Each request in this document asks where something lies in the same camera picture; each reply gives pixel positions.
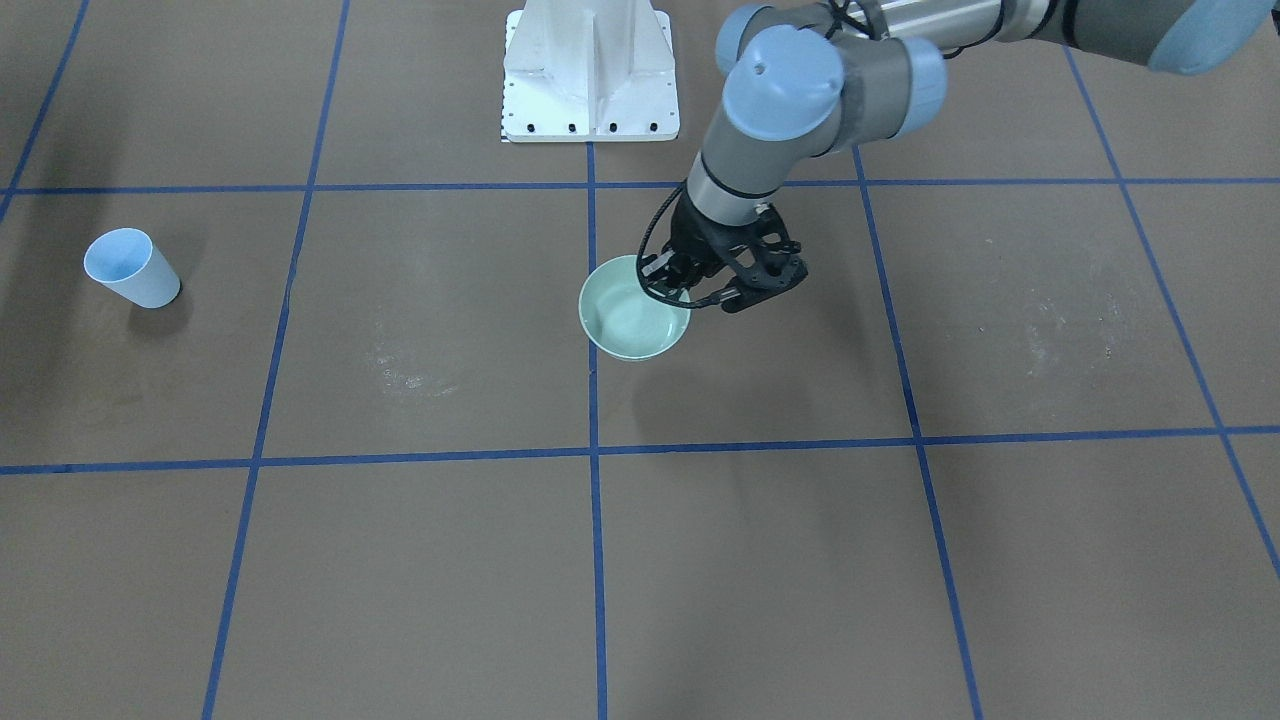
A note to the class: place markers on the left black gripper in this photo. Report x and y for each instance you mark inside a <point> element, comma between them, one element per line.
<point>697,235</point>

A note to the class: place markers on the light green bowl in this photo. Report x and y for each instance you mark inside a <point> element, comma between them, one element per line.
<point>622,320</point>

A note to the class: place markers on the light blue plastic cup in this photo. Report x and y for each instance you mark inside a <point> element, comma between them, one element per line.
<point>130,264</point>

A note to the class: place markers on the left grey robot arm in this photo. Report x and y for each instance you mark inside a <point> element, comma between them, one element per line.
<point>806,81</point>

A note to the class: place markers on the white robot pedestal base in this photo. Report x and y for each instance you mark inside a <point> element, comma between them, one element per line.
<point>589,72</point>

